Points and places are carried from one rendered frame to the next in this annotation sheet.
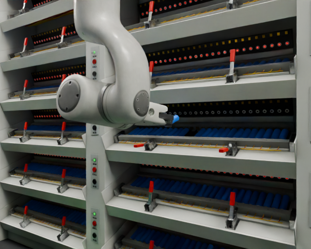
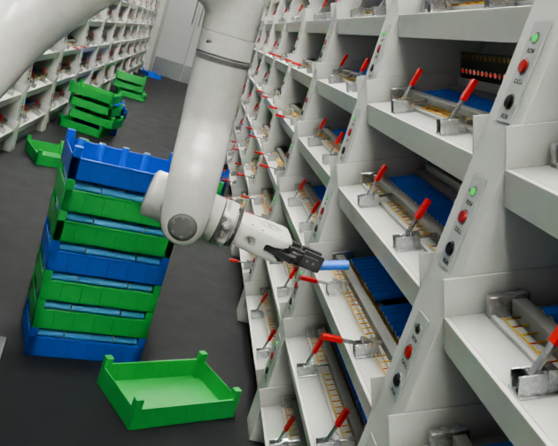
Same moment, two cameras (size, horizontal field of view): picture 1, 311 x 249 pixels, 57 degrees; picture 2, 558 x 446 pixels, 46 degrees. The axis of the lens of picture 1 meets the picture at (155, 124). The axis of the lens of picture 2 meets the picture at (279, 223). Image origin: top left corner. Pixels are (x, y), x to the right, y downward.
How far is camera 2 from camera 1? 87 cm
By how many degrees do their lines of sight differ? 47
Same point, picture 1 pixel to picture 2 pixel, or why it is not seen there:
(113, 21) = (199, 129)
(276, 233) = not seen: outside the picture
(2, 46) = (329, 55)
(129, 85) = (167, 204)
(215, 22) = (425, 145)
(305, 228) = not seen: outside the picture
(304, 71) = (427, 282)
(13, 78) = (330, 105)
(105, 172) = (300, 296)
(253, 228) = not seen: outside the picture
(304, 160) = (376, 411)
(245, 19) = (442, 158)
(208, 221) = (319, 428)
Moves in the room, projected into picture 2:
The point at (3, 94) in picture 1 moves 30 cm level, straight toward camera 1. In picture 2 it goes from (306, 126) to (273, 125)
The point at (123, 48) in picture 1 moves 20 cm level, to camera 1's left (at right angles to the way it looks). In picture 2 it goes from (176, 165) to (119, 128)
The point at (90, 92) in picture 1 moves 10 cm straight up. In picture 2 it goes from (153, 196) to (169, 139)
